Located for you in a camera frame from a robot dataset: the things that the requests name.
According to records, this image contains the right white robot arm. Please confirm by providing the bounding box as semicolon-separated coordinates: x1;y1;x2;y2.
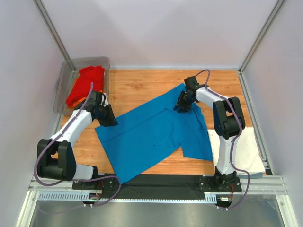
174;76;245;192

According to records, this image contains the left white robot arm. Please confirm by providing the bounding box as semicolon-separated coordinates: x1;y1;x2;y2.
34;91;118;190

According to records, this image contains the orange t shirt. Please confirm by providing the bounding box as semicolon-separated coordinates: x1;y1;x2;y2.
66;79;91;108

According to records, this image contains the red t shirt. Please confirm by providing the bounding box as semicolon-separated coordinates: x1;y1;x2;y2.
66;65;105;108

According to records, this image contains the clear plastic bin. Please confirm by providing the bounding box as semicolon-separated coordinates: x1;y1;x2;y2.
53;56;110;116

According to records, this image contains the folded white t shirt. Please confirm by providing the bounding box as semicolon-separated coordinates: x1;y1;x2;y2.
208;127;265;173

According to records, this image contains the folded light blue t shirt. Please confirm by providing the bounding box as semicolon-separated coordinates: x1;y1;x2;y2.
237;172;265;179

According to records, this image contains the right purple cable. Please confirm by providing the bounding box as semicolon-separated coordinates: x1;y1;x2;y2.
194;69;251;211

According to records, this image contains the purple cable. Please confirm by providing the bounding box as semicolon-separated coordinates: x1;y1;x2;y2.
194;69;251;211
33;81;122;209

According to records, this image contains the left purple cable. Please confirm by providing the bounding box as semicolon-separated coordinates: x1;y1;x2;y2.
33;81;122;209

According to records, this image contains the left aluminium frame post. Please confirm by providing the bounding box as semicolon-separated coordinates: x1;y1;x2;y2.
33;0;76;71

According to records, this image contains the aluminium frame post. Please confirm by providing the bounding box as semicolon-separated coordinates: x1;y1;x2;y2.
33;0;76;71
238;0;286;74

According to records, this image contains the slotted grey cable duct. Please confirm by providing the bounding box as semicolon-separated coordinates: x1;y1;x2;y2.
37;191;101;201

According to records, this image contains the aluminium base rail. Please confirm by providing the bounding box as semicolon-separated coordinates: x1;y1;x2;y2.
239;175;288;195

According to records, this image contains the right aluminium frame post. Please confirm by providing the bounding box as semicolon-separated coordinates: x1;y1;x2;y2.
238;0;286;74

